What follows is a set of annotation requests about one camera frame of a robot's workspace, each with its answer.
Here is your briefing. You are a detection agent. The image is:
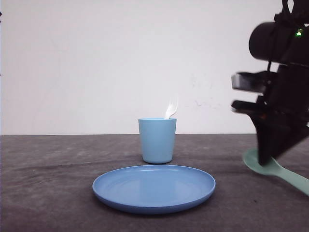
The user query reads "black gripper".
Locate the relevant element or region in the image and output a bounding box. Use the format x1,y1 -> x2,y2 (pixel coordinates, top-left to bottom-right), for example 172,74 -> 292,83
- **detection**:
231,64 -> 309,166

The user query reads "mint green plastic spoon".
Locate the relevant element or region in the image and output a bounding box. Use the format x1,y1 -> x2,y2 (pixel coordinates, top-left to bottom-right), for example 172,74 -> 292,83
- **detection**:
242,148 -> 309,196

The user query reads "white plastic fork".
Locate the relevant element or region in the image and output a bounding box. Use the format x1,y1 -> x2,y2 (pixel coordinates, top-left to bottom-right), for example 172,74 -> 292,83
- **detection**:
164,97 -> 178,119

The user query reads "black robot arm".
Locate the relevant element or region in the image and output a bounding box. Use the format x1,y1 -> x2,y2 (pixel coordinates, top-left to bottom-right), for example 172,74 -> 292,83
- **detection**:
231,0 -> 309,165

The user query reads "light blue plastic cup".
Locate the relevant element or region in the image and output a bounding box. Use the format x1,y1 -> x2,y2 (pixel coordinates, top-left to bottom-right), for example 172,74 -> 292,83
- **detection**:
138,118 -> 177,164

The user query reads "blue plastic plate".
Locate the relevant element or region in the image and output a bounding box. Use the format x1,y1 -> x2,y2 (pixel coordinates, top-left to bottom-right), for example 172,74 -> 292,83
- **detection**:
92,165 -> 216,215

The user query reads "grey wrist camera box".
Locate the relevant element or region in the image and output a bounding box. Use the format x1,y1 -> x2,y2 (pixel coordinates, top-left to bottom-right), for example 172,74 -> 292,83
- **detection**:
231,71 -> 267,93

